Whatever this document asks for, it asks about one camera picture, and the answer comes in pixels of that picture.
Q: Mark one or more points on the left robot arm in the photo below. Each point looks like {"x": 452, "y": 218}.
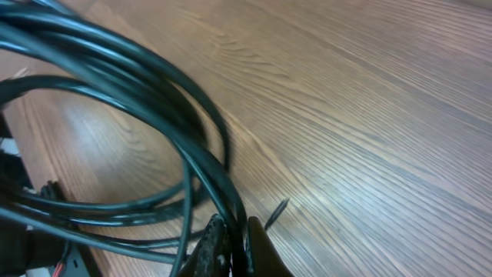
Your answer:
{"x": 26, "y": 251}

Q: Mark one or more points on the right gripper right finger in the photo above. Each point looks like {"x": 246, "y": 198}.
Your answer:
{"x": 263, "y": 258}

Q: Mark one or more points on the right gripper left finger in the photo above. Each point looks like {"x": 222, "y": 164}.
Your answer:
{"x": 212, "y": 255}

